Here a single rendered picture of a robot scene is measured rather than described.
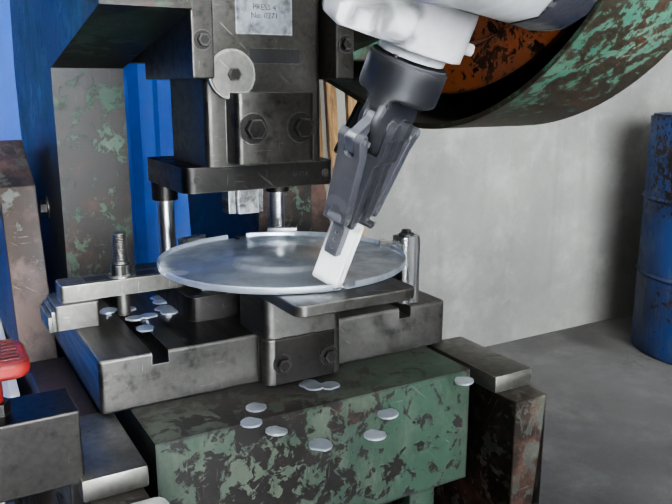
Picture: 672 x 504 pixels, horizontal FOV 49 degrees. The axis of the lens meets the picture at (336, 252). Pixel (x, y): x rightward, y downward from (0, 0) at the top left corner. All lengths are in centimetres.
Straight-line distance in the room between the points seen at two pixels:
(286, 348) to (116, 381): 19
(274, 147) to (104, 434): 36
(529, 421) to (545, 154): 208
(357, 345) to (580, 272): 232
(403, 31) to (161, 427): 45
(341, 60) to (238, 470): 47
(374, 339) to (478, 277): 188
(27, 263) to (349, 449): 56
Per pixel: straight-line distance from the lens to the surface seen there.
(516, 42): 102
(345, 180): 67
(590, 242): 320
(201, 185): 87
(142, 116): 206
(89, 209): 110
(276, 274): 81
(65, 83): 108
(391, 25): 64
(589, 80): 100
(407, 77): 65
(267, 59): 89
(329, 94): 212
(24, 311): 115
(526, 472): 97
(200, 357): 84
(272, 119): 86
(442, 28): 64
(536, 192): 293
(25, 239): 116
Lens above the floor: 98
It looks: 13 degrees down
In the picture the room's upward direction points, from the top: straight up
